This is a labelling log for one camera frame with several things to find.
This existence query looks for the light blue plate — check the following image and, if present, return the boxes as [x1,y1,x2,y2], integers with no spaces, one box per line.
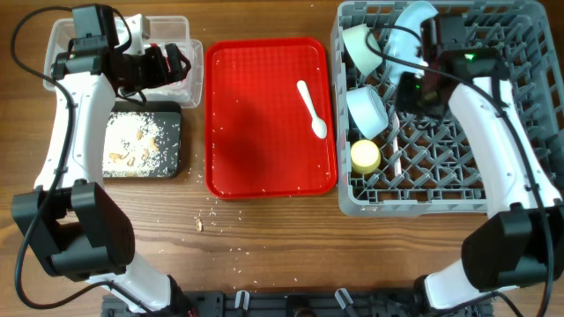
[384,1,438,85]

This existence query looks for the light blue bowl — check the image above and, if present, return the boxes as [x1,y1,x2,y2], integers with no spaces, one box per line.
[345,85,389,139]

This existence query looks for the yellow cup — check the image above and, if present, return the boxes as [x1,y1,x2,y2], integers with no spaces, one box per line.
[351,140,382,174]

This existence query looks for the green bowl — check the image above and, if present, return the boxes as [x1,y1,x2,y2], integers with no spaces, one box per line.
[343,24,382,77]

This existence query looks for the white plastic spoon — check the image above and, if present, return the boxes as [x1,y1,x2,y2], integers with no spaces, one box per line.
[296,80,328,139]

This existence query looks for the white plastic fork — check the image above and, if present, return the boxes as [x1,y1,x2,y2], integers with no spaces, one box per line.
[390,113,402,176]

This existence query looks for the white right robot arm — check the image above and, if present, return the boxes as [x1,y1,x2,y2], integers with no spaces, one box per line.
[397,46,563,313]

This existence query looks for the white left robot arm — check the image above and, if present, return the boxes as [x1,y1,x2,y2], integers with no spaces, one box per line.
[11,4,197,316]

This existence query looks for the black waste tray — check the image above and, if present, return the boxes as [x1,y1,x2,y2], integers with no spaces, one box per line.
[100,100,184,181]

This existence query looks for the grey dishwasher rack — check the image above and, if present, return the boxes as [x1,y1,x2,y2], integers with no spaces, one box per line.
[330,1,563,217]

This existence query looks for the clear plastic bin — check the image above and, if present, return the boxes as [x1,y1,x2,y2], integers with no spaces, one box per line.
[43,16,204,108]

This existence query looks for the rice and food scraps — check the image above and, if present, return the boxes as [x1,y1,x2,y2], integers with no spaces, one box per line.
[101,111,182,177]

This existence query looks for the red plastic tray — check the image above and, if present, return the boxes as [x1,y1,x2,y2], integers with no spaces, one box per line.
[204,37,338,200]

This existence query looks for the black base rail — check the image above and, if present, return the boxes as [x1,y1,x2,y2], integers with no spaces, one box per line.
[100,288,493,317]

